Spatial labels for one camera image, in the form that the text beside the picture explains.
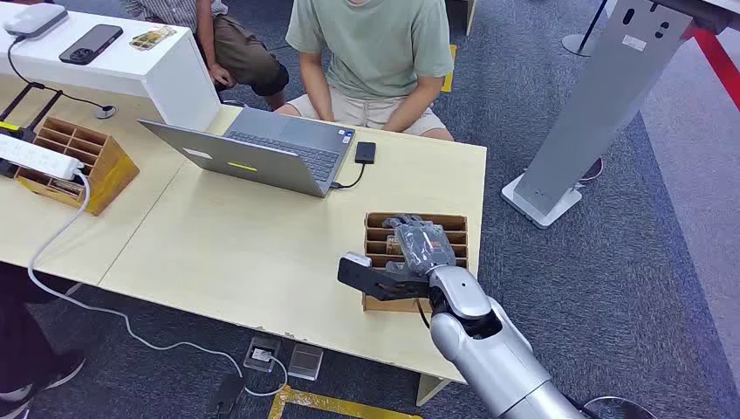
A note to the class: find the wooden compartment organiser box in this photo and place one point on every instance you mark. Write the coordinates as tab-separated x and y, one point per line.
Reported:
110	170

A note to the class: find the pale table leg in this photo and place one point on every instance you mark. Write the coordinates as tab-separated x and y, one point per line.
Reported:
430	388

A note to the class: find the grey open laptop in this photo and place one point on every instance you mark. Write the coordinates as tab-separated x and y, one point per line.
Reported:
260	156

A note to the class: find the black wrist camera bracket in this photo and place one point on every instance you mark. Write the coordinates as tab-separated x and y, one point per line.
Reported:
370	280

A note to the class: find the flat grey mini computer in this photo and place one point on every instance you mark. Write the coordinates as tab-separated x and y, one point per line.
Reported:
36	19

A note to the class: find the person in striped shirt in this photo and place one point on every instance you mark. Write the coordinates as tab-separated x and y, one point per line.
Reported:
243	52

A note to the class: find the open floor socket box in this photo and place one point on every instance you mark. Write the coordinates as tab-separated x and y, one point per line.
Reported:
262	354

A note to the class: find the yellow patterned card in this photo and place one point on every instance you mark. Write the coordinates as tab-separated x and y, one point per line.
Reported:
152	38

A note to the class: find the black smartphone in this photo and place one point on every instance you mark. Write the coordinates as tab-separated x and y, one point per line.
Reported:
91	44

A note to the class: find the person in green shirt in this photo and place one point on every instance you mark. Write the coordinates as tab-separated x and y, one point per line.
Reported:
370	52

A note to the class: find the red barrier belt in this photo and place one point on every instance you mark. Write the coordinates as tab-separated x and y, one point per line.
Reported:
720	63

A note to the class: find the small black external drive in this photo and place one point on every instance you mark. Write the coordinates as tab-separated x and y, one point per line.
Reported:
365	152

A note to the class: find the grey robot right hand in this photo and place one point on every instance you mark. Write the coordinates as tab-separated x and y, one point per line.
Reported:
421	246

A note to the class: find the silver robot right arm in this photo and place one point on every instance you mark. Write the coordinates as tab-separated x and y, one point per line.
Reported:
497	358

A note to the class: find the stanchion pole with base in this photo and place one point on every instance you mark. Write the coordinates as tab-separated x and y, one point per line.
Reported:
581	41

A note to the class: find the person in black trousers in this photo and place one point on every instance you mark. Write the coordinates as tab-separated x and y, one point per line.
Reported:
23	341

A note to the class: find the silver kiosk stand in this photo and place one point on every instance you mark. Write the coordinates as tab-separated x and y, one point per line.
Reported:
601	98

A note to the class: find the person's right forearm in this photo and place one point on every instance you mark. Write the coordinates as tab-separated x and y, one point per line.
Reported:
315	87

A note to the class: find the wooden slotted card holder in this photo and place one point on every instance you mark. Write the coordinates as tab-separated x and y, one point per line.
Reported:
451	231

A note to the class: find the person's left forearm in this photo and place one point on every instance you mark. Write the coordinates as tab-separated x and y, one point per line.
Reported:
413	104

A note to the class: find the yellow floor tape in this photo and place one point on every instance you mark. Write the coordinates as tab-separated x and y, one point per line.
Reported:
324	403

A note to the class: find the yellow chair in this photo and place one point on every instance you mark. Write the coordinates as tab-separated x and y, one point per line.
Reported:
448	69

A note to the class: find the white desk riser shelf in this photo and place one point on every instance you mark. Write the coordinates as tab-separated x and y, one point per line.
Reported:
144	75

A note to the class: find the white power strip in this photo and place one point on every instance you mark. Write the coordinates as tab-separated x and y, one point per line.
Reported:
34	157

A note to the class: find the black antenna router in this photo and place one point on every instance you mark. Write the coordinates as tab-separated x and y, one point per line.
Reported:
26	110

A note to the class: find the brown card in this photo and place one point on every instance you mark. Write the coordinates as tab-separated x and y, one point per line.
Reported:
392	246

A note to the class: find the closed floor socket lid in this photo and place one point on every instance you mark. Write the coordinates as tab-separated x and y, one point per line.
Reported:
306	362

